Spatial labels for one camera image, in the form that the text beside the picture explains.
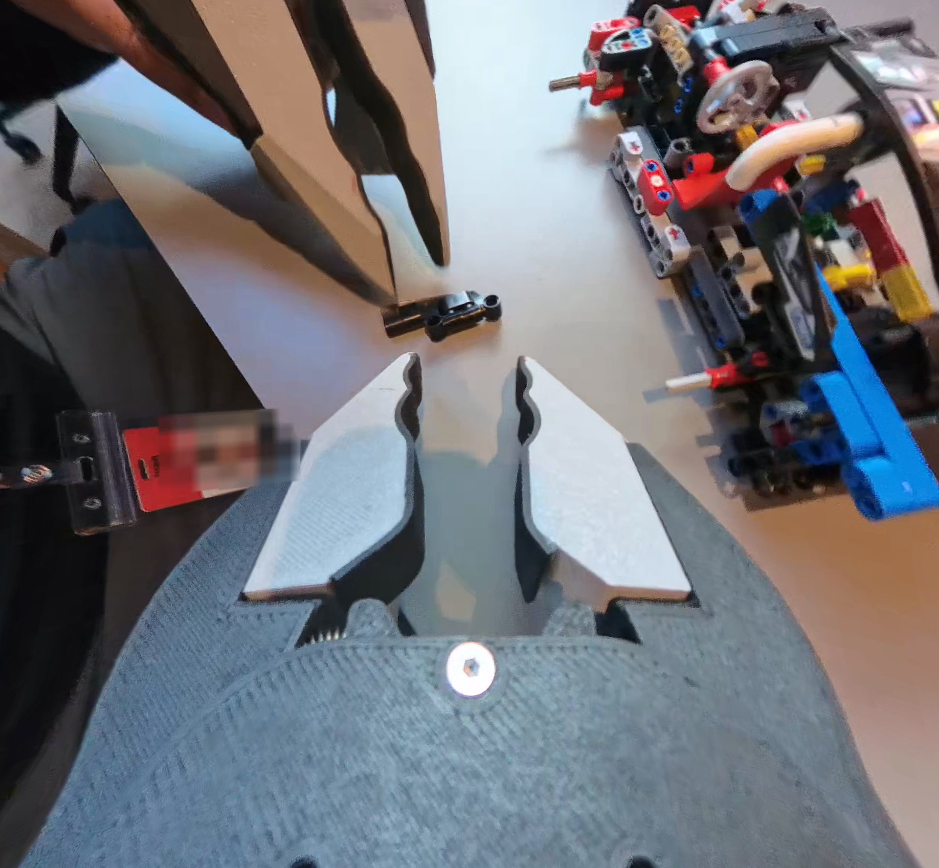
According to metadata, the black chair base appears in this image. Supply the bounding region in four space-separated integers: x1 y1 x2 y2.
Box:
0 101 83 218

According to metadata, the toy brick car chassis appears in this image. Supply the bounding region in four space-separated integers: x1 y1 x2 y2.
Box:
549 0 939 523

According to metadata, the red badge in clear holder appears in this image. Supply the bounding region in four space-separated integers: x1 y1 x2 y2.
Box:
57 407 302 537

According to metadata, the person's dark clothed body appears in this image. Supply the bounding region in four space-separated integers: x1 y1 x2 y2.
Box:
0 197 265 868

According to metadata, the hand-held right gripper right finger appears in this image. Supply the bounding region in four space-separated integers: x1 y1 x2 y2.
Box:
514 355 695 605

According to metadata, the black badge reel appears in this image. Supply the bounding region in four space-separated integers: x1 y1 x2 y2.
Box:
0 461 83 491

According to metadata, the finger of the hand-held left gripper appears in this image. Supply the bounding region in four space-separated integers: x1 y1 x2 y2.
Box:
325 0 453 269
166 0 402 307

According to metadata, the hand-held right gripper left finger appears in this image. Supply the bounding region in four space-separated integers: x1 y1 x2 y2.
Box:
241 352 428 605

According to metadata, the person's left forearm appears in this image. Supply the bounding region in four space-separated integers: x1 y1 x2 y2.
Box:
0 0 120 110

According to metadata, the grey desk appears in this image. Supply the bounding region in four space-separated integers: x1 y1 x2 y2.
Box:
55 0 939 856

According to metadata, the black brick assembly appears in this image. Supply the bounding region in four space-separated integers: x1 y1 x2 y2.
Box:
381 290 504 342

